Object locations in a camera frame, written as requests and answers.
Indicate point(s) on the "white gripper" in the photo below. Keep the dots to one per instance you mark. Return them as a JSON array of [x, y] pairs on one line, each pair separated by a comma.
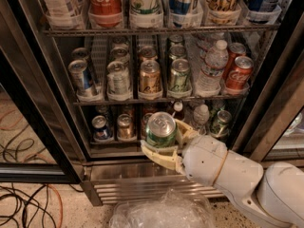
[[202, 160]]

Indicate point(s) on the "green soda can front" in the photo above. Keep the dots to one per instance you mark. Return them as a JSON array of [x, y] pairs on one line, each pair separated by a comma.
[[161, 130]]

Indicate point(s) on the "green soda can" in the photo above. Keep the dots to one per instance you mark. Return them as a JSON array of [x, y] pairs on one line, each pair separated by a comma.
[[176, 52], [179, 75], [161, 130]]

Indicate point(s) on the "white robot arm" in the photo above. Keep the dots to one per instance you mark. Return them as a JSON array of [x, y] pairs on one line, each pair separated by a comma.
[[271, 197]]

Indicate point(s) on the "red orange can bottom shelf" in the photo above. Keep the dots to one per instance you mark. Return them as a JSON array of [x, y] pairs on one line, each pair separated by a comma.
[[145, 119]]

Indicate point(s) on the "clear water bottle bottom shelf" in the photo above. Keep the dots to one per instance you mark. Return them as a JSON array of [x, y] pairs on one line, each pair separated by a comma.
[[200, 118]]

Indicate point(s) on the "clear water bottle shelf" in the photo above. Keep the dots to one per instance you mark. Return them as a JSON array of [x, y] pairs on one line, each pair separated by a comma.
[[200, 118], [211, 70]]

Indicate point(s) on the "green can bottom shelf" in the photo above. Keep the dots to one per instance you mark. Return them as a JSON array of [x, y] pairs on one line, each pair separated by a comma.
[[220, 123]]

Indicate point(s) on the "gold can bottom shelf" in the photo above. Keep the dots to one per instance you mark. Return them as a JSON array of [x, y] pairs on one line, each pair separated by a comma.
[[125, 127]]

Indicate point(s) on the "gold soda can front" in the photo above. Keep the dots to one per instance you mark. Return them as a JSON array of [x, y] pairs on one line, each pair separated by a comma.
[[150, 77]]

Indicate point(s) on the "gold soda can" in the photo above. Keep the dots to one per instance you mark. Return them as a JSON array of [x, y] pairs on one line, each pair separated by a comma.
[[148, 53], [150, 77]]

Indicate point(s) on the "clear water bottle middle shelf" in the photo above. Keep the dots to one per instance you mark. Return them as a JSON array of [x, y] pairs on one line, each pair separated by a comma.
[[211, 70]]

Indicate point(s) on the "blue pepsi can bottom shelf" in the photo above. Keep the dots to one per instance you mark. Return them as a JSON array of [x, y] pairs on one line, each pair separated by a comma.
[[101, 129]]

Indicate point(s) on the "white silver can front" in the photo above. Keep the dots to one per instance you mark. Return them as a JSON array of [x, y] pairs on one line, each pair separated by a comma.
[[118, 79]]

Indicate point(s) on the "white silver can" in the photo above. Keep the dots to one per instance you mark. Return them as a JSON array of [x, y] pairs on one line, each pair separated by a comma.
[[118, 79], [120, 41], [120, 54]]

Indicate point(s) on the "red cola can front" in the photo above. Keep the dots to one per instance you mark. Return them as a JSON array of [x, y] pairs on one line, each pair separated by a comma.
[[239, 73]]

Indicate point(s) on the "red cola can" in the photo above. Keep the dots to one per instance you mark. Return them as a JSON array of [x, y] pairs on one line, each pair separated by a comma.
[[234, 50], [239, 73]]

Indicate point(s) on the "green soda can rear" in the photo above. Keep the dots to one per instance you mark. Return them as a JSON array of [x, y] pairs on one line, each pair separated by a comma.
[[176, 52]]

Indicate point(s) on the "gold soda can rear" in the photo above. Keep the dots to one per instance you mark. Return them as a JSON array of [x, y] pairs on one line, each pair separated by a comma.
[[148, 53]]

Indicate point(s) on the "red cola can rear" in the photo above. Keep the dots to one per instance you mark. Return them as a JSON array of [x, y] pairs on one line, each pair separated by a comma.
[[234, 50]]

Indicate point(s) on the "blue silver can front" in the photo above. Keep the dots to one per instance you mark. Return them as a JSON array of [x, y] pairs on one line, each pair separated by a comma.
[[82, 78]]

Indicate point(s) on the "blue silver can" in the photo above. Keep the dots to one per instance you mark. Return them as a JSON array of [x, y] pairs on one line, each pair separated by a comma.
[[82, 78], [84, 53]]

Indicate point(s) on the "white silver can rear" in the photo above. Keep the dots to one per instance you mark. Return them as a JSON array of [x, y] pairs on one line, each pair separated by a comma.
[[120, 41]]

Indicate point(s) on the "stainless steel display fridge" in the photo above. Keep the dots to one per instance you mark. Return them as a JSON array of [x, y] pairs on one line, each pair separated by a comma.
[[34, 72]]

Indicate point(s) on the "blue silver can rear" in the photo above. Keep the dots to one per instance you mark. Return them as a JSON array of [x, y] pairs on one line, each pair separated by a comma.
[[84, 53]]

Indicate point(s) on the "dark juice bottle white cap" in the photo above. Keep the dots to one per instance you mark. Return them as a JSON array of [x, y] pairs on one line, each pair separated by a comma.
[[176, 111]]

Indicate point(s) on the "clear plastic bag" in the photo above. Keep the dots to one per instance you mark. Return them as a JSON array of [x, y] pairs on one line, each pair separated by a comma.
[[171, 210]]

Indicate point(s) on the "white green bottle top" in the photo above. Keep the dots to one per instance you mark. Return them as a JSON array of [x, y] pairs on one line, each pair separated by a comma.
[[143, 12]]

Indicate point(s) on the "gold black bottle top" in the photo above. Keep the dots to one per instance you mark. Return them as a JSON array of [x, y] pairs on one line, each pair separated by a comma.
[[221, 12]]

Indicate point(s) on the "blue silver bottle top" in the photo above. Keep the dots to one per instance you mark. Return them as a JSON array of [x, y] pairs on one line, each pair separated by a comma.
[[182, 10]]

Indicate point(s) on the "large coca-cola bottle top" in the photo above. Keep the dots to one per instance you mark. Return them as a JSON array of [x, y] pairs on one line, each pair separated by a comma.
[[106, 13]]

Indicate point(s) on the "blue bottle top right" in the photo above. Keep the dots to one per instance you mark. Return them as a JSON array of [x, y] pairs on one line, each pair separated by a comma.
[[262, 11]]

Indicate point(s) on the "white labelled bottle top left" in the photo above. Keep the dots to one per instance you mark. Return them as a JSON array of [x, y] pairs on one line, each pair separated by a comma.
[[65, 14]]

